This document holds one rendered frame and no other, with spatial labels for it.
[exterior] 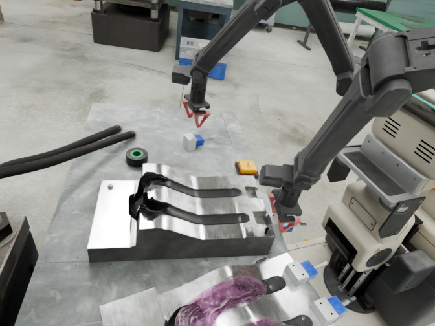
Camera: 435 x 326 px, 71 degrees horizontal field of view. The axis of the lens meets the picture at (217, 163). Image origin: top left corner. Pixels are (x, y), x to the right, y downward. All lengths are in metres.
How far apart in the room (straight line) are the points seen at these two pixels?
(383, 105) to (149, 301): 0.57
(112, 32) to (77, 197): 3.92
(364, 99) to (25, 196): 2.12
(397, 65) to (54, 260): 0.87
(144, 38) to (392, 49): 4.37
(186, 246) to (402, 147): 0.68
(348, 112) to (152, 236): 0.54
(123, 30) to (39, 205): 3.11
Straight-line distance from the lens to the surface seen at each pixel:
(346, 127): 0.61
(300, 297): 0.86
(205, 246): 0.87
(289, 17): 7.48
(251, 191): 1.04
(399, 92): 0.50
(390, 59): 0.51
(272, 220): 0.99
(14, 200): 2.34
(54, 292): 0.89
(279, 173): 0.84
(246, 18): 0.89
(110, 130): 1.32
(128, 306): 0.72
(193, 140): 1.25
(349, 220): 1.19
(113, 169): 1.17
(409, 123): 1.01
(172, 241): 0.84
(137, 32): 4.75
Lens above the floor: 1.55
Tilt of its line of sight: 37 degrees down
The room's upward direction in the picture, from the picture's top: 11 degrees clockwise
